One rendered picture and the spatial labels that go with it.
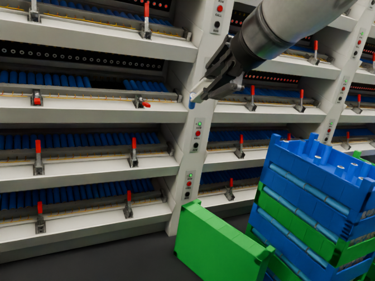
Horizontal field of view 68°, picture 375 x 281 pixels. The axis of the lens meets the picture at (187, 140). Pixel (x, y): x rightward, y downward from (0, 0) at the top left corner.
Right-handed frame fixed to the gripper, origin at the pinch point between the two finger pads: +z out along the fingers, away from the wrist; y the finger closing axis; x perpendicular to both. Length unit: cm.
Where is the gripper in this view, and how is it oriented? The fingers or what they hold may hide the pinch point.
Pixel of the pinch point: (202, 91)
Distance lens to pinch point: 69.2
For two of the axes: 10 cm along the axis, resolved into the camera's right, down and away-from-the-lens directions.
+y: -0.6, -9.5, 3.2
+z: -4.7, 3.1, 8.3
